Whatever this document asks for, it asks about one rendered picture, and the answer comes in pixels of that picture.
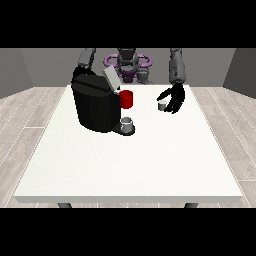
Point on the red pod holder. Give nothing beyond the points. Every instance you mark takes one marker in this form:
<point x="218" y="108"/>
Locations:
<point x="126" y="99"/>

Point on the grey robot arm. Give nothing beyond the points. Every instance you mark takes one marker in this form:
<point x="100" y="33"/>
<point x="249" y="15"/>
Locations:
<point x="176" y="66"/>
<point x="87" y="58"/>

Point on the small grey coffee pod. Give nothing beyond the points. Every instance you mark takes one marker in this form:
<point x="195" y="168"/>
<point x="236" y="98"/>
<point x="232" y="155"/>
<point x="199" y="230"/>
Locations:
<point x="162" y="105"/>

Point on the black coffee machine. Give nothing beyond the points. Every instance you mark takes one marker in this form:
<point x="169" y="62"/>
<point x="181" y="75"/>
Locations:
<point x="95" y="105"/>

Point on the grey robot trunk purple rings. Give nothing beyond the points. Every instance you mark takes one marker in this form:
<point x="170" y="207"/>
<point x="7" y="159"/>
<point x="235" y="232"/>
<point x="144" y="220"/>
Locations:
<point x="130" y="66"/>

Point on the small grey cup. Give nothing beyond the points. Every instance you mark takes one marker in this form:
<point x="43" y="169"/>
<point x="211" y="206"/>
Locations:
<point x="126" y="124"/>

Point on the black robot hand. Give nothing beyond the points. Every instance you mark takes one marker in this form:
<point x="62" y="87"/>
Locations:
<point x="175" y="96"/>
<point x="79" y="71"/>

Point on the pale grey machine lid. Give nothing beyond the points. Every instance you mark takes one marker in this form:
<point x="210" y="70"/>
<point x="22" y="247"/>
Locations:
<point x="111" y="78"/>

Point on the dark table leg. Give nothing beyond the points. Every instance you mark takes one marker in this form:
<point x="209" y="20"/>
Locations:
<point x="191" y="205"/>
<point x="64" y="205"/>

